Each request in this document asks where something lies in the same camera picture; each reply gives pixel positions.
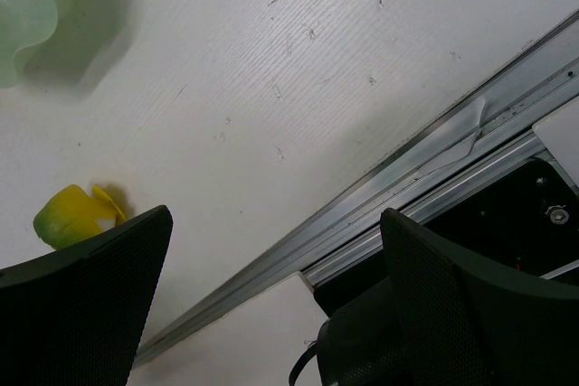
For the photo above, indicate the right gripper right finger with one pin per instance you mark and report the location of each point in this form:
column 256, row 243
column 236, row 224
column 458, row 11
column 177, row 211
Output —
column 469, row 320

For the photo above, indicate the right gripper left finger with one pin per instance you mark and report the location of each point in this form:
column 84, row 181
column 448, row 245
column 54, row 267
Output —
column 75, row 316

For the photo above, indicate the green yellow fake mango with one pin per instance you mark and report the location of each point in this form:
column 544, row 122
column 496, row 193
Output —
column 72, row 216

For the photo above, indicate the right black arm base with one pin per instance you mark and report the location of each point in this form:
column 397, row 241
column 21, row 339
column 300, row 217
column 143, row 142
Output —
column 527, row 220

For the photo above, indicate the green glass fruit bowl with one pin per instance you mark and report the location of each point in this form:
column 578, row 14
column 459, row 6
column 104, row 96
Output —
column 25, row 26

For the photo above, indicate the front aluminium rail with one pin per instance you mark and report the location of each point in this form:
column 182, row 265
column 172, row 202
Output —
column 485, row 136

